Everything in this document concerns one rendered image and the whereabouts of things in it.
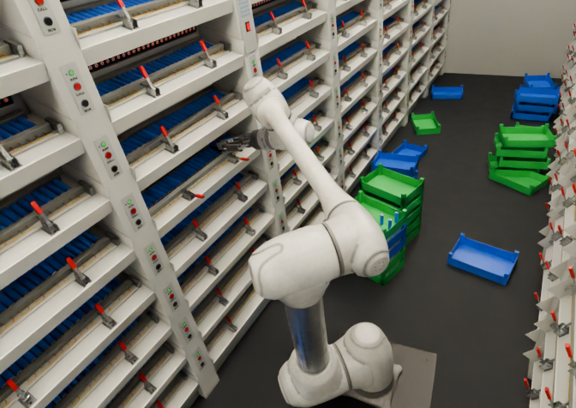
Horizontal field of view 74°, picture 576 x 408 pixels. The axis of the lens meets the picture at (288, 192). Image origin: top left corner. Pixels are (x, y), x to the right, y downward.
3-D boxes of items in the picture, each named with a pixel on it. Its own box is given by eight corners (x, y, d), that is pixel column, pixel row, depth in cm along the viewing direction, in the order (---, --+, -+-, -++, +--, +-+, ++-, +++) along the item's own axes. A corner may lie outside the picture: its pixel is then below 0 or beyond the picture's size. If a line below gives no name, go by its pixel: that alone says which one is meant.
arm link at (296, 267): (352, 399, 131) (291, 423, 127) (333, 355, 143) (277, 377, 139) (348, 254, 80) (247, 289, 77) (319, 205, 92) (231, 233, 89)
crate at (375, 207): (406, 222, 200) (407, 209, 196) (383, 243, 190) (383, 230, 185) (360, 201, 220) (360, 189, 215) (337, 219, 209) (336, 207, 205)
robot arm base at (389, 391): (406, 359, 146) (405, 350, 143) (389, 414, 130) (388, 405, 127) (360, 344, 155) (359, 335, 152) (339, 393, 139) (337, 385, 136)
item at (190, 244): (267, 189, 180) (269, 166, 171) (175, 279, 139) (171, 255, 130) (232, 172, 186) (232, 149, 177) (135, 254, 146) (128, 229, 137)
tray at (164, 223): (261, 153, 169) (261, 135, 163) (159, 240, 129) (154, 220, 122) (224, 136, 175) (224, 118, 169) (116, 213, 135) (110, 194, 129)
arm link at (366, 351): (403, 383, 133) (402, 343, 121) (354, 403, 130) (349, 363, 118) (380, 345, 146) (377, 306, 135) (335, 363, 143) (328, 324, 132)
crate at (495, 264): (516, 261, 210) (519, 251, 206) (506, 285, 198) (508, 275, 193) (459, 243, 227) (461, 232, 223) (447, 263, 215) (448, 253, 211)
